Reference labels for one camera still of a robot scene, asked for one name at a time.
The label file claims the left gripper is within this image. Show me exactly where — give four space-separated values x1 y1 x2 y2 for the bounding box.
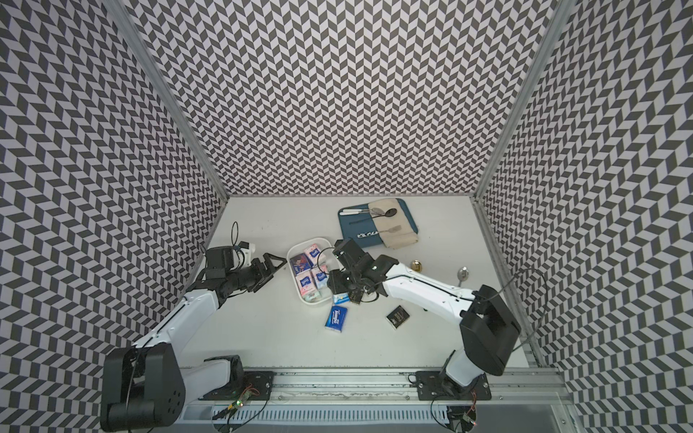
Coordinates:
226 253 287 292

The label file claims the light blue tissue pack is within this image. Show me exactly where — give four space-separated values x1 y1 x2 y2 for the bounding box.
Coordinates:
332 292 350 305

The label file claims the pale blue pink pack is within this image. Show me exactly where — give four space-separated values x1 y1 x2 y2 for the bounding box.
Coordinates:
311 267 328 290

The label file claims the purple tissue pack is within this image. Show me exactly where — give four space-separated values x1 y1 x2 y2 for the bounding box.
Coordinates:
289 253 313 275

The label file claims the pink white tissue pack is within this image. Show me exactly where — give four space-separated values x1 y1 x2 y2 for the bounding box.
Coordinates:
303 244 322 266

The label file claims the white storage box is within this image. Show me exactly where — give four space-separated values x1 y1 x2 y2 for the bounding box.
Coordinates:
286 237 340 306

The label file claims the blue Tempo pack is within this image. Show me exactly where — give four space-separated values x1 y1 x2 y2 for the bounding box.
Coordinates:
325 305 348 333

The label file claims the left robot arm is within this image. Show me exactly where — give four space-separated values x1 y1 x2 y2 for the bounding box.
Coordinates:
100 244 287 432

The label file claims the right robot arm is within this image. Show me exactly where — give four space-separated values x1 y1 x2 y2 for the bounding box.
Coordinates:
328 251 522 395

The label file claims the teal tray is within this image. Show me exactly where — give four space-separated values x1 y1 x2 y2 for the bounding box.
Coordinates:
337 198 419 250

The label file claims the black tissue pack lower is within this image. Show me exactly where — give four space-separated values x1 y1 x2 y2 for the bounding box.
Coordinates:
386 306 411 329

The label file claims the beige cloth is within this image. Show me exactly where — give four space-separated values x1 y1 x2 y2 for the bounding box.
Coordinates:
368 198 419 250

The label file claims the dark metal spoon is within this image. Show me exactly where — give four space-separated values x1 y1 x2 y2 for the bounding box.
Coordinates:
350 208 398 225

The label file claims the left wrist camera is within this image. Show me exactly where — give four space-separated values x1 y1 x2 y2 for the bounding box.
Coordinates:
204 241 256 280

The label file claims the patterned handle fork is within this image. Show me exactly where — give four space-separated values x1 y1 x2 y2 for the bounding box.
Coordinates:
357 226 402 239

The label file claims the pink handled silver spoon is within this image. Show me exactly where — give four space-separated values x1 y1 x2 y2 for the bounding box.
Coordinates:
457 266 469 287

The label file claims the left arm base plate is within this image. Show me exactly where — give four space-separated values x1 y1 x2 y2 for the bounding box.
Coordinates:
200 370 275 402

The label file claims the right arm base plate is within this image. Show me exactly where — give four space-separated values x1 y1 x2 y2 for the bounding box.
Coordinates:
414 370 492 402

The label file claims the aluminium front rail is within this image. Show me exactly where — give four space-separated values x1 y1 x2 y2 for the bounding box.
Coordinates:
121 367 572 406

